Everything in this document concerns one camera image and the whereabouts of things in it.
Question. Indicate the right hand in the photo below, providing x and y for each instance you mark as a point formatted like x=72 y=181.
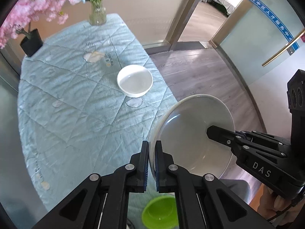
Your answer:
x=269 y=205

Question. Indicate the green plastic bowl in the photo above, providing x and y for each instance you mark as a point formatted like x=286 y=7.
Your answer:
x=160 y=212

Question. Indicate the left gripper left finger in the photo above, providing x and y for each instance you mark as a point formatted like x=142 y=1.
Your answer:
x=101 y=201

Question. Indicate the gold door handle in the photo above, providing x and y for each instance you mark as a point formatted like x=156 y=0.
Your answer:
x=283 y=49

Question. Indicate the pink blossom potted plant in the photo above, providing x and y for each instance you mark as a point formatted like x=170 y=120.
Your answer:
x=23 y=14

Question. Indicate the grey chair seat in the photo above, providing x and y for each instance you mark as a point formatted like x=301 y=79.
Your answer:
x=240 y=187

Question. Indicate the light blue quilted tablecloth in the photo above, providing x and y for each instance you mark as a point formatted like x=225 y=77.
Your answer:
x=73 y=118

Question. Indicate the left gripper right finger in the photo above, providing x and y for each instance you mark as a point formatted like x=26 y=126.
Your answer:
x=203 y=201

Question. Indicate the white ceramic bowl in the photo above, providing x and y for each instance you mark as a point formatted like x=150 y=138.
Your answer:
x=182 y=131
x=134 y=80

